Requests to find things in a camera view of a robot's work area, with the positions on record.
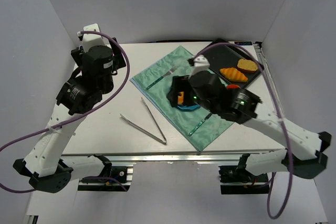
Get brown bread slice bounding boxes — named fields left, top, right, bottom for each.
left=237, top=59, right=258, bottom=73

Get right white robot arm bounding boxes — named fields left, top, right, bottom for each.
left=167, top=71, right=331, bottom=181

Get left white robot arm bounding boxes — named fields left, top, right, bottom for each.
left=13, top=34, right=125, bottom=193

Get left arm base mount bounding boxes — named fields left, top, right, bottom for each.
left=78, top=165, right=133, bottom=192

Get black baking tray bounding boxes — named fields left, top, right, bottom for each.
left=201, top=38, right=261, bottom=88

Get orange mug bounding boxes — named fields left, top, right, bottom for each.
left=226, top=84, right=240, bottom=89

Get green handled knife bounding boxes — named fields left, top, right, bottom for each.
left=188, top=113, right=212, bottom=136

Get blue dotted plate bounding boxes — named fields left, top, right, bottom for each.
left=175, top=104, right=200, bottom=112

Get orange ring donut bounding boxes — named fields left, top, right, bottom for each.
left=177, top=92, right=184, bottom=105

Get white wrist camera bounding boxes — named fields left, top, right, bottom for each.
left=77, top=23, right=105, bottom=52
left=188, top=55, right=210, bottom=78

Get green patterned placemat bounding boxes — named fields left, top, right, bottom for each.
left=130, top=46, right=233, bottom=152

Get green handled fork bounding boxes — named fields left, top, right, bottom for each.
left=146, top=66, right=177, bottom=90

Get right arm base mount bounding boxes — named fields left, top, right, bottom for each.
left=218, top=166, right=270, bottom=195

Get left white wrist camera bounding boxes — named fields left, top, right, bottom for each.
left=77, top=23, right=105, bottom=52

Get orange croissant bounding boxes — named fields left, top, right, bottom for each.
left=220, top=68, right=248, bottom=83

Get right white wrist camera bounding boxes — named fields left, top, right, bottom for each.
left=188, top=55, right=210, bottom=78

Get metal tongs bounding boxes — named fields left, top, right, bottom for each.
left=120, top=98, right=167, bottom=145

